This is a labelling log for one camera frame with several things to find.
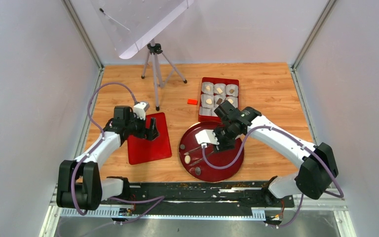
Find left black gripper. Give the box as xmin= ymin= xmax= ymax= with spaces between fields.
xmin=126 ymin=112 xmax=160 ymax=141

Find red box lid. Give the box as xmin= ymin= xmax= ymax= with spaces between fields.
xmin=127 ymin=112 xmax=172 ymax=165

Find brown square chocolate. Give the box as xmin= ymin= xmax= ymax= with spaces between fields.
xmin=216 ymin=98 xmax=223 ymax=105

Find metal tongs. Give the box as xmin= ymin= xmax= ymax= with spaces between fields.
xmin=184 ymin=146 xmax=203 ymax=166

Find white oval chocolate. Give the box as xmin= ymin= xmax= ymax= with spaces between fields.
xmin=184 ymin=155 xmax=191 ymax=164

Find dark oval chocolate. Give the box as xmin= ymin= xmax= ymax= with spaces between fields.
xmin=195 ymin=167 xmax=201 ymax=175

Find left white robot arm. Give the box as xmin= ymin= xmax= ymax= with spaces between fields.
xmin=56 ymin=102 xmax=159 ymax=215

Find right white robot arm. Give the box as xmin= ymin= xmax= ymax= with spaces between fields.
xmin=212 ymin=102 xmax=344 ymax=206

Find red chocolate box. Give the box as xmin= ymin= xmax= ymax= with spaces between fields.
xmin=198 ymin=77 xmax=240 ymax=122

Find dark red round tray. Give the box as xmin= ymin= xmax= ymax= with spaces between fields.
xmin=178 ymin=121 xmax=244 ymax=183

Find small orange block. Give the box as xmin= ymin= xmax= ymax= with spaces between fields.
xmin=187 ymin=99 xmax=198 ymax=105

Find grey tripod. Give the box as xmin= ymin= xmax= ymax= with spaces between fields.
xmin=141 ymin=39 xmax=188 ymax=111

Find white reflector board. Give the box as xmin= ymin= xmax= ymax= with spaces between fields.
xmin=91 ymin=0 xmax=194 ymax=59

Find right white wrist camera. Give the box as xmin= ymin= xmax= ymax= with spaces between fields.
xmin=195 ymin=129 xmax=219 ymax=145

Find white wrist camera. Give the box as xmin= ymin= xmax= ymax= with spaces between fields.
xmin=195 ymin=129 xmax=219 ymax=145
xmin=133 ymin=101 xmax=150 ymax=120

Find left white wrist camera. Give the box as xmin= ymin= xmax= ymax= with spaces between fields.
xmin=133 ymin=101 xmax=150 ymax=120

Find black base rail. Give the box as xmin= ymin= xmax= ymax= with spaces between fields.
xmin=99 ymin=181 xmax=296 ymax=218

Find white slotted cable duct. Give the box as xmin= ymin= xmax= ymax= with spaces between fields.
xmin=60 ymin=206 xmax=266 ymax=221

